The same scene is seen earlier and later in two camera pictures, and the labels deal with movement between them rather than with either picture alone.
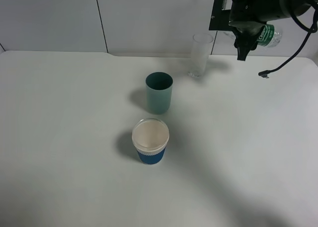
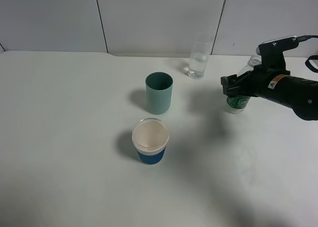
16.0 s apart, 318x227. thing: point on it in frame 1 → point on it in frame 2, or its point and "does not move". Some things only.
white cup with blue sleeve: [150, 136] does not move
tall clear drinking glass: [200, 47] does not move
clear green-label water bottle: [268, 37] → [237, 105]
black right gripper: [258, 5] → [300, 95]
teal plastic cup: [159, 91] does not move
